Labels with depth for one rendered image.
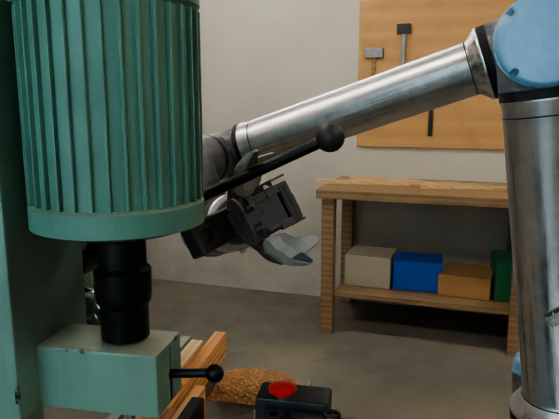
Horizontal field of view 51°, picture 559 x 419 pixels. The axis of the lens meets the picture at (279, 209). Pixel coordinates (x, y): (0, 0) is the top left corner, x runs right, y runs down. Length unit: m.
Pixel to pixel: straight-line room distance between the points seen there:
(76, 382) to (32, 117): 0.28
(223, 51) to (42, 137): 3.59
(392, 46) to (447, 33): 0.33
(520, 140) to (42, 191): 0.58
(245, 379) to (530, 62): 0.57
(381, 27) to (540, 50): 3.04
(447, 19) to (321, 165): 1.18
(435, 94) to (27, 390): 0.70
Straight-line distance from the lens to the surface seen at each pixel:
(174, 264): 4.46
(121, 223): 0.54
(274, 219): 0.79
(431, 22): 3.77
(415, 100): 0.96
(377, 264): 3.46
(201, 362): 0.91
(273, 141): 1.02
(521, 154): 0.82
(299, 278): 4.09
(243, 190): 0.75
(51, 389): 0.69
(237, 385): 0.88
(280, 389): 0.64
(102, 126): 0.54
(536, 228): 0.83
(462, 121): 3.73
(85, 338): 0.68
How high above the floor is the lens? 1.32
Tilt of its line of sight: 10 degrees down
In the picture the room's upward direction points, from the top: straight up
